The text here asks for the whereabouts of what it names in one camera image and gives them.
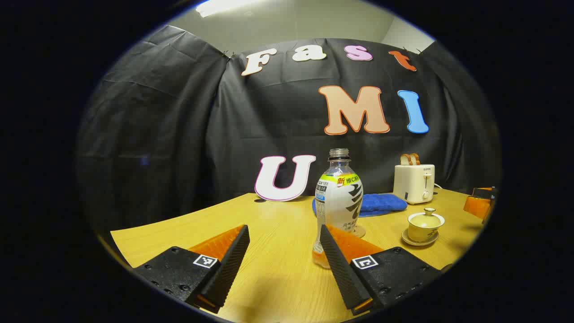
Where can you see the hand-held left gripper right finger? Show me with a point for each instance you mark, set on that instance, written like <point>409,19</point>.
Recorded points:
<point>341,269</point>

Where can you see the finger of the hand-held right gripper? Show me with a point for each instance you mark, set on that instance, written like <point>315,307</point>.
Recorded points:
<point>477,207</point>
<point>484,193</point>

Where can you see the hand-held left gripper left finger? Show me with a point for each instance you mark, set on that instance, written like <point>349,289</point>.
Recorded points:
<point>231,264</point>

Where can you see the cream teacup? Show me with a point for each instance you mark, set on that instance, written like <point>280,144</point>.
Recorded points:
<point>421,234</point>

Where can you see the clear water bottle white label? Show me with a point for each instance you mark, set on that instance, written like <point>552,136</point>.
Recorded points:
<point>337,202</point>

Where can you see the cream saucer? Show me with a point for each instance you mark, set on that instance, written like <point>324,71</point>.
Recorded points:
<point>419,243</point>

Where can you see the cream toaster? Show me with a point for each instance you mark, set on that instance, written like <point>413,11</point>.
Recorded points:
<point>412,184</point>

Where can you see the toast slice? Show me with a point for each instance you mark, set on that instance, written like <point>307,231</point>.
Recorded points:
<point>405,159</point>
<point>416,159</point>

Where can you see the blue towel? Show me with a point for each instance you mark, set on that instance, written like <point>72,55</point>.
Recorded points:
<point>381,202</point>

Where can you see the black backdrop cloth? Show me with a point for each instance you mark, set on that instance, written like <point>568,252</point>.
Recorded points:
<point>179,134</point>

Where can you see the ceiling light panel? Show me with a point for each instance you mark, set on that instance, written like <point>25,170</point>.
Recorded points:
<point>224,6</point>

